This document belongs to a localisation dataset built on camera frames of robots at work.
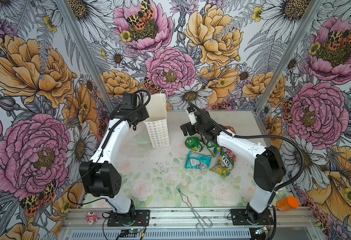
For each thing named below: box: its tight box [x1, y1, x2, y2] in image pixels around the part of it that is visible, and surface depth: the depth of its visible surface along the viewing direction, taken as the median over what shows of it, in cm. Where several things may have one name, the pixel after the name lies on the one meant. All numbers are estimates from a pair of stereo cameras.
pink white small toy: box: [85, 211, 99, 225], surface depth 73 cm
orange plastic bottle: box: [276, 196, 300, 212], surface depth 72 cm
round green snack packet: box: [185, 136, 204, 152], surface depth 98 cm
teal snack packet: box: [184, 150, 213, 171], surface depth 91 cm
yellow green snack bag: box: [209, 146, 237, 177], surface depth 86 cm
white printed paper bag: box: [143, 89, 170, 149], surface depth 87 cm
